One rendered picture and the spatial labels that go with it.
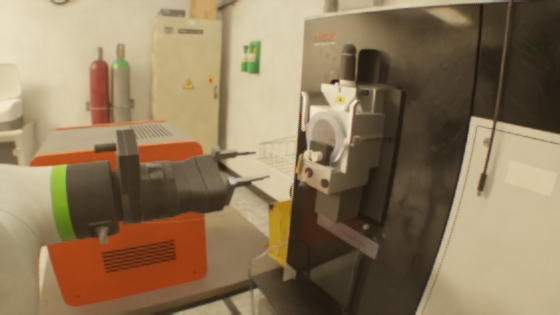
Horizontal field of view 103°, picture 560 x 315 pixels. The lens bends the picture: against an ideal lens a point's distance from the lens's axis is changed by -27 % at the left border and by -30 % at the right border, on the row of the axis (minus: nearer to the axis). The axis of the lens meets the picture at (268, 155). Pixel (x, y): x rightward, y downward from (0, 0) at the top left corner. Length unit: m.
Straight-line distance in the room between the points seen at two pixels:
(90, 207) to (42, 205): 0.05
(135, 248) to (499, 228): 0.77
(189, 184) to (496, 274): 0.44
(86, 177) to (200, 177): 0.14
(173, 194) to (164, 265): 0.52
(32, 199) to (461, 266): 0.57
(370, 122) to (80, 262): 0.74
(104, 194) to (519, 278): 0.53
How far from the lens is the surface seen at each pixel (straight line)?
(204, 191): 0.37
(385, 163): 0.54
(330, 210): 0.55
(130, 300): 0.89
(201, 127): 3.65
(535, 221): 0.45
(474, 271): 0.50
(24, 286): 0.28
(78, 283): 0.87
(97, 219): 0.35
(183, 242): 0.84
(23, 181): 0.36
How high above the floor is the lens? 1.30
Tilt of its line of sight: 15 degrees down
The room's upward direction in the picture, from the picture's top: 3 degrees clockwise
